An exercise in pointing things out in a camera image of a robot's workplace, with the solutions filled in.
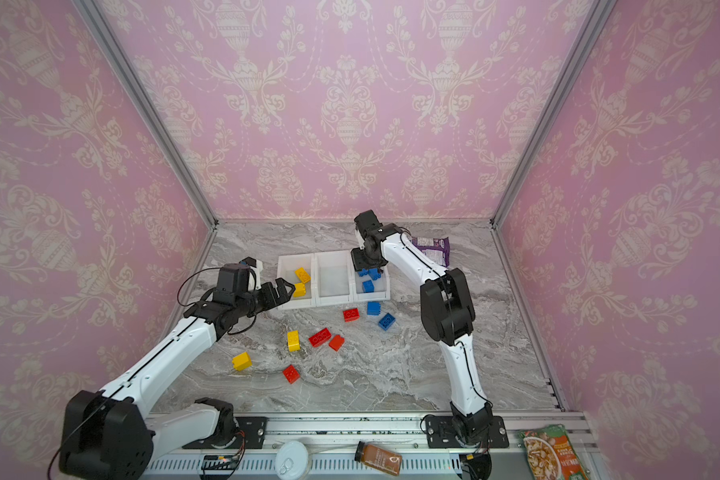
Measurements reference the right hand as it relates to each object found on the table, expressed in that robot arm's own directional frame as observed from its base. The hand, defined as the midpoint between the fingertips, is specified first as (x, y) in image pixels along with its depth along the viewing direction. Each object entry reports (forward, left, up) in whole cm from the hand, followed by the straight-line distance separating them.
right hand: (364, 262), depth 97 cm
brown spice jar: (-53, -2, -5) cm, 53 cm away
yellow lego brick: (+1, +21, -7) cm, 22 cm away
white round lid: (-52, +18, -3) cm, 55 cm away
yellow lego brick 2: (-22, +22, -8) cm, 32 cm away
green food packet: (-53, -43, -9) cm, 69 cm away
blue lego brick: (0, -3, -6) cm, 7 cm away
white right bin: (-3, -6, -9) cm, 11 cm away
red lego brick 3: (-32, +21, -8) cm, 39 cm away
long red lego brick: (-22, +14, -8) cm, 27 cm away
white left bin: (+3, +27, -5) cm, 28 cm away
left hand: (-14, +23, +6) cm, 27 cm away
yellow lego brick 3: (-28, +36, -7) cm, 46 cm away
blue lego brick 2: (-5, -1, -7) cm, 9 cm away
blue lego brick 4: (-18, -6, -8) cm, 20 cm away
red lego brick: (-15, +5, -7) cm, 17 cm away
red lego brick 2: (-23, +9, -9) cm, 26 cm away
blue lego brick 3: (-12, -2, -10) cm, 16 cm away
